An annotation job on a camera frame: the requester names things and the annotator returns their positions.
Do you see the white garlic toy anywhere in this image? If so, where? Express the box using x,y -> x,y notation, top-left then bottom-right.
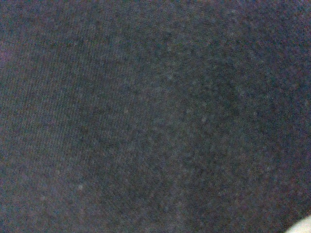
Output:
285,216 -> 311,233

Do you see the black tablecloth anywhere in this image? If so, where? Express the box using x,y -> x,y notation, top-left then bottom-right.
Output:
0,0 -> 311,233

